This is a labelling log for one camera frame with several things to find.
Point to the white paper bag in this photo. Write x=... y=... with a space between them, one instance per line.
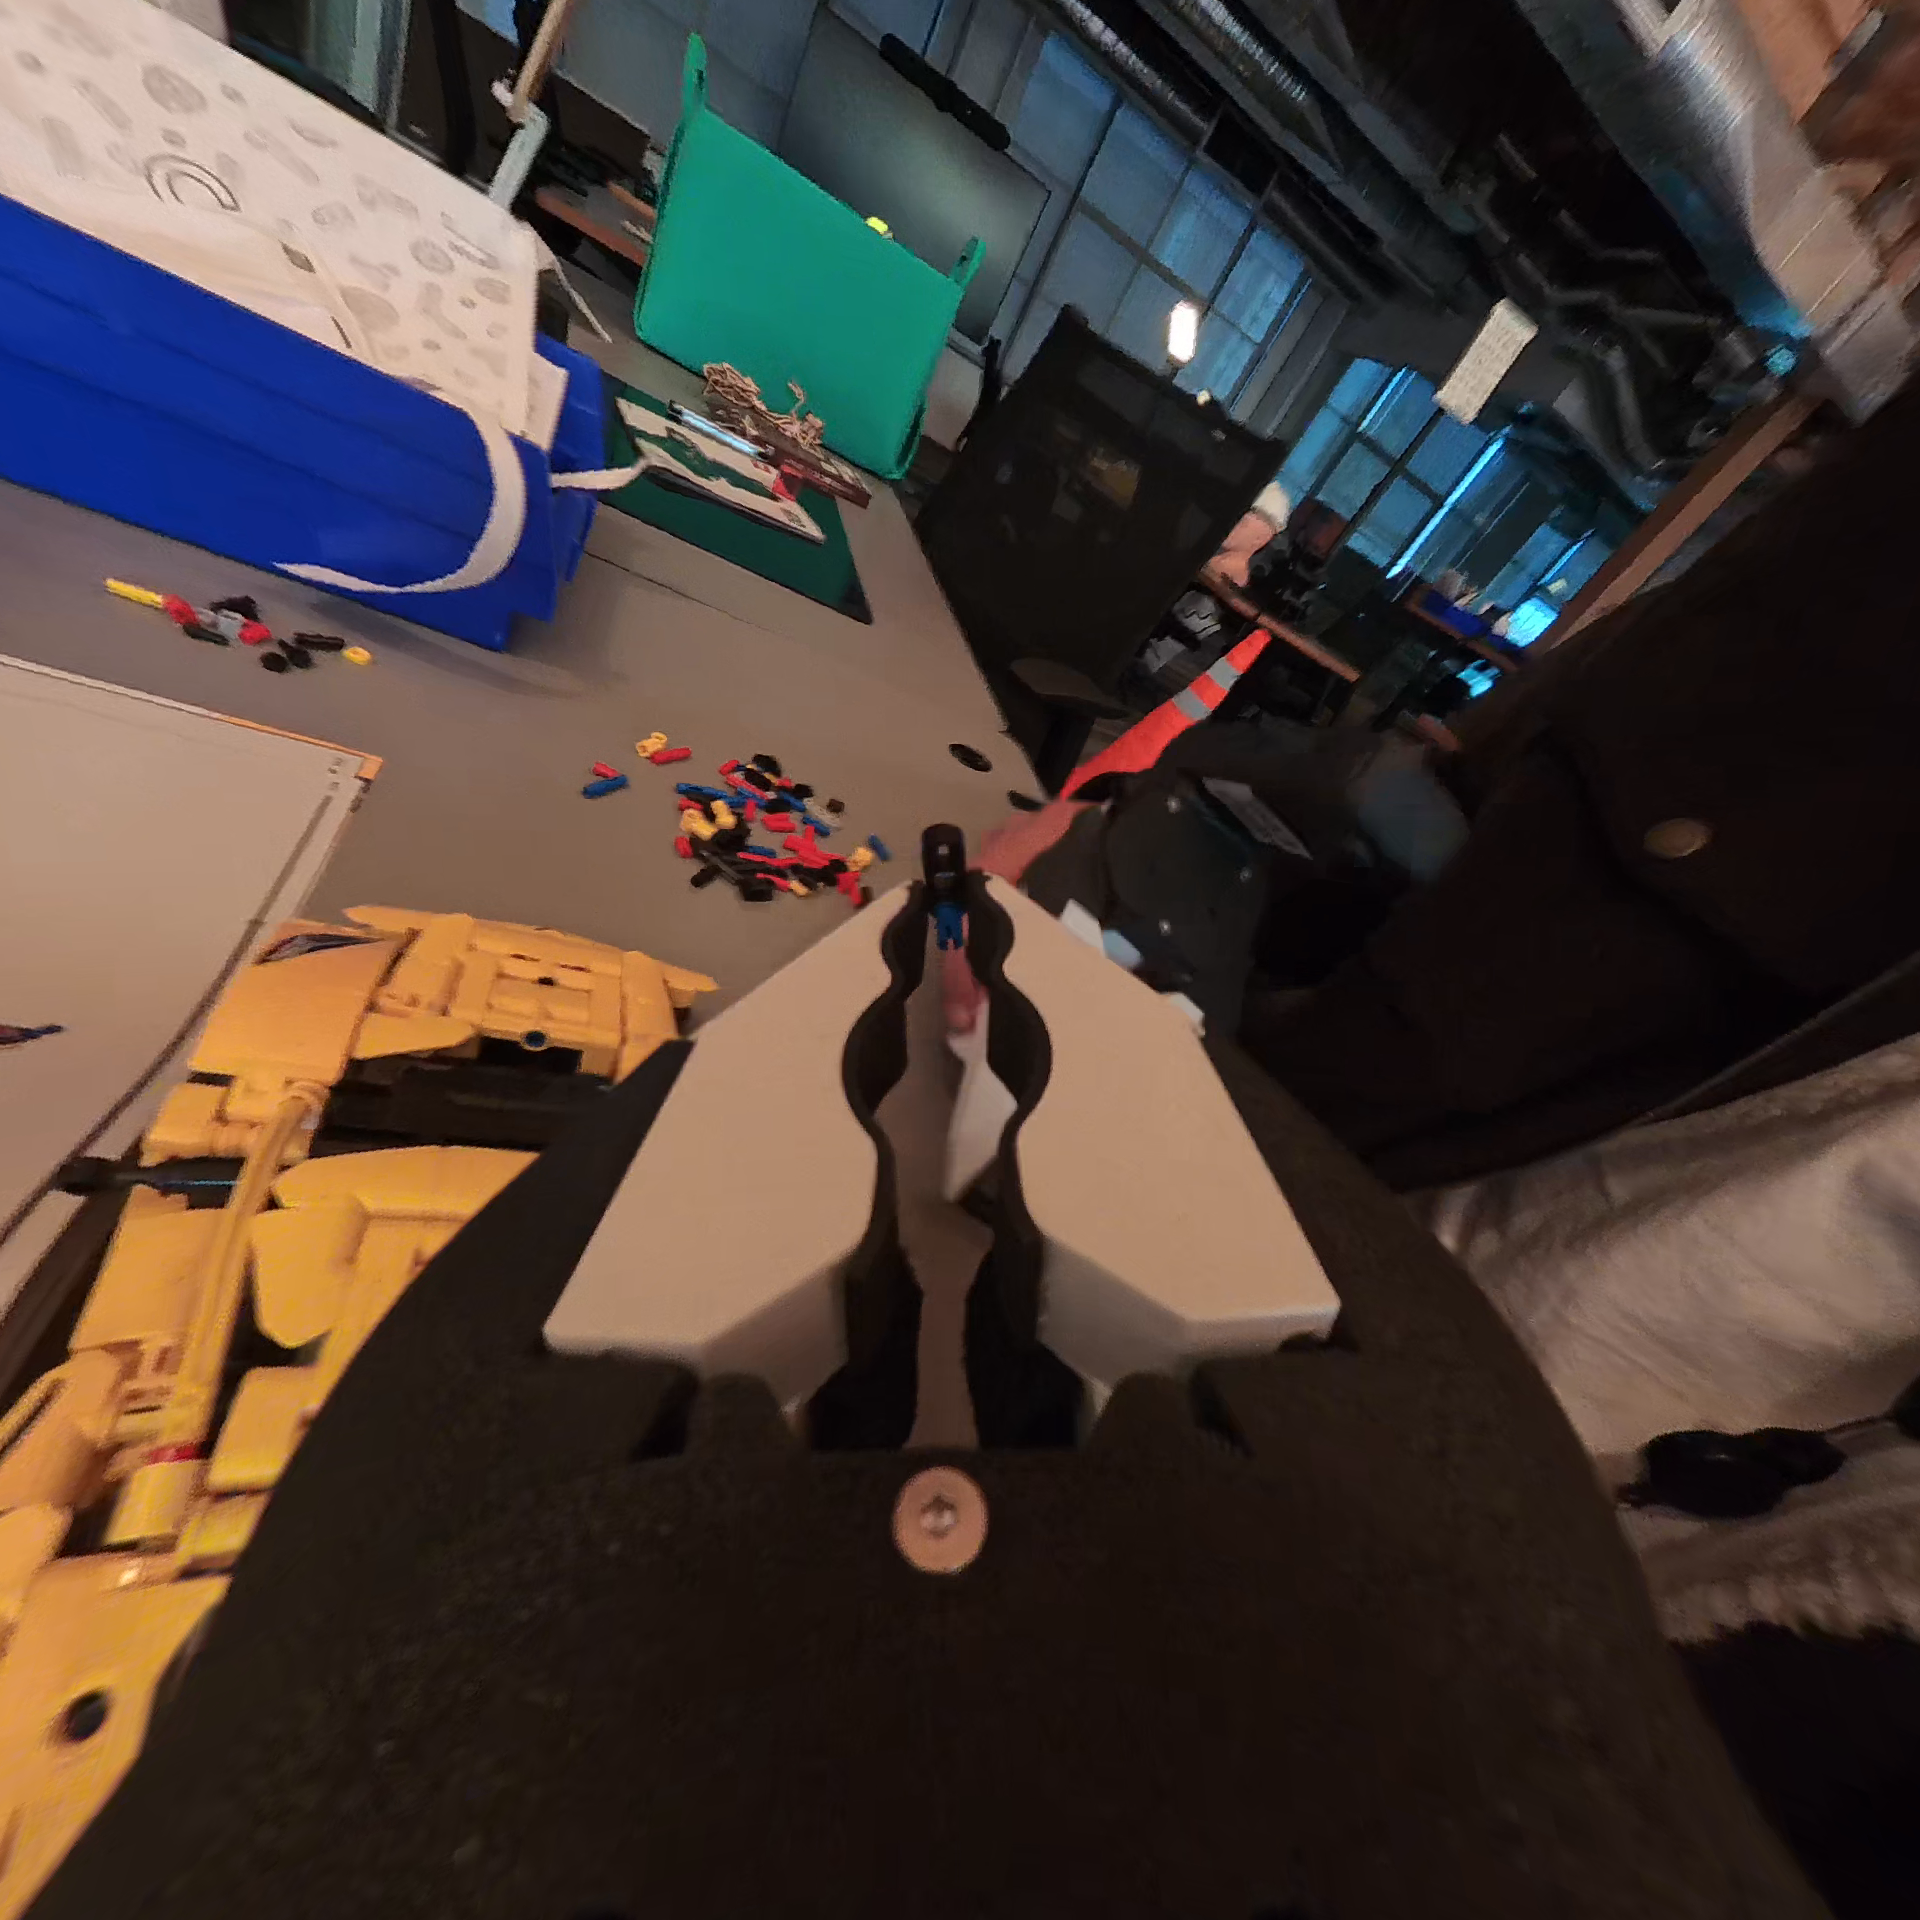
x=269 y=165

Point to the person's right hand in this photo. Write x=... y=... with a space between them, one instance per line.
x=1033 y=847

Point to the small blue brick pin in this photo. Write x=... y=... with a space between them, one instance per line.
x=949 y=921

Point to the black brick beam piece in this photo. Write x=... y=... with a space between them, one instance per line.
x=943 y=860

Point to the black mesh office chair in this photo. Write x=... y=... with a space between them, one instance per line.
x=1095 y=479

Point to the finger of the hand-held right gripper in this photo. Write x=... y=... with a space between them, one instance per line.
x=976 y=1119

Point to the white and green card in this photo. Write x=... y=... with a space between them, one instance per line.
x=734 y=479

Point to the scattered black brick pins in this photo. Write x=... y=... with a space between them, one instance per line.
x=295 y=649

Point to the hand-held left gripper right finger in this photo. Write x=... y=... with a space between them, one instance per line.
x=1185 y=1184

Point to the grey ceiling ducts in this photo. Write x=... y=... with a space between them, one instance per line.
x=1679 y=135

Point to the green cutting mat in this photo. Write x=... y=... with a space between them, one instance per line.
x=750 y=538

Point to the dark red flat box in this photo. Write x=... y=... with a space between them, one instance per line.
x=831 y=479

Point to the wooden puzzle pieces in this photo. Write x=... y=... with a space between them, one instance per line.
x=765 y=411

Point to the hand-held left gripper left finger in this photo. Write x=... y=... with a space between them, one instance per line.
x=704 y=1184

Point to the pile of mixed small bricks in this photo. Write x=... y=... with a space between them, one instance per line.
x=765 y=831

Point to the instruction booklet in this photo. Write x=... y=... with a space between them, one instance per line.
x=137 y=837

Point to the wall display screen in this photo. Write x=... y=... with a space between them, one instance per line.
x=902 y=193

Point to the orange traffic cone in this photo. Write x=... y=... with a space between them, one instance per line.
x=1163 y=729

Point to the blue storage bin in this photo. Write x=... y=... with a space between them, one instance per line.
x=224 y=391

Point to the yellow toy brick car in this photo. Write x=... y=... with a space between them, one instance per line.
x=300 y=1276

